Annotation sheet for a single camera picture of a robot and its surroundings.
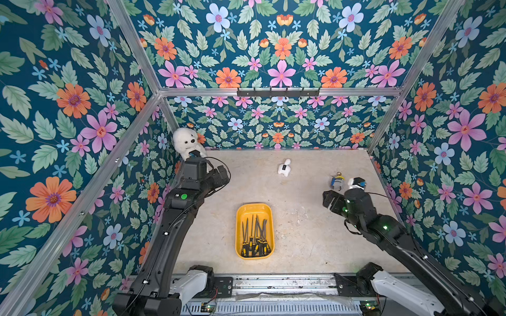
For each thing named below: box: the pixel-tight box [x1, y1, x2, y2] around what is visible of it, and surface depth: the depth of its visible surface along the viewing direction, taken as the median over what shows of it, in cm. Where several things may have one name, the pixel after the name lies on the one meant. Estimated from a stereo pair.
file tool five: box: [253, 214, 260, 256], surface depth 85 cm
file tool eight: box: [249, 214, 254, 257], surface depth 84 cm
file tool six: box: [256, 214, 264, 256], surface depth 84 cm
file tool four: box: [255, 217, 265, 257], surface depth 83 cm
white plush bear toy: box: [172, 127, 207, 162], surface depth 104 cm
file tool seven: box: [262, 218, 268, 256], surface depth 83 cm
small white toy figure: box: [277, 158, 292, 178], surface depth 109 cm
